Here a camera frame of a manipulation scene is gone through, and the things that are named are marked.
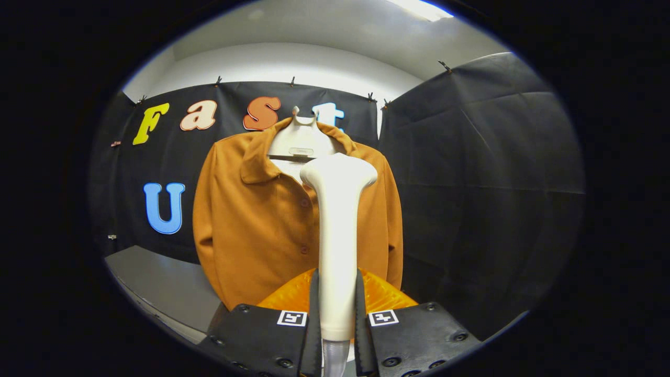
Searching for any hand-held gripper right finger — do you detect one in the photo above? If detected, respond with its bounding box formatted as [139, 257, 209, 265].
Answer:
[355, 267, 482, 377]

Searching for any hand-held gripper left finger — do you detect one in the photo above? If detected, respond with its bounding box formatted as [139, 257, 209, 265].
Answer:
[199, 267, 322, 377]

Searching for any orange button shirt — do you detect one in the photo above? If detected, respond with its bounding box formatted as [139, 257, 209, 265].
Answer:
[192, 116, 405, 311]

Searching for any white garment steamer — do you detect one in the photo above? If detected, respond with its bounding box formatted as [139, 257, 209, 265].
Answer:
[300, 152, 378, 377]

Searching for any white clothes hanger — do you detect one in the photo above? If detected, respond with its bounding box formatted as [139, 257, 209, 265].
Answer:
[267, 106, 341, 184]

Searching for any grey cabinet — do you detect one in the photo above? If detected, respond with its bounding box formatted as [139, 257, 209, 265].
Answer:
[105, 245, 228, 345]

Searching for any row of black cloth clips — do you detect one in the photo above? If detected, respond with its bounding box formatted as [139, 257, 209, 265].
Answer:
[137, 60, 453, 108]

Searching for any long ceiling light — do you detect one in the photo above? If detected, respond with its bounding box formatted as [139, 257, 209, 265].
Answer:
[387, 0, 455, 21]

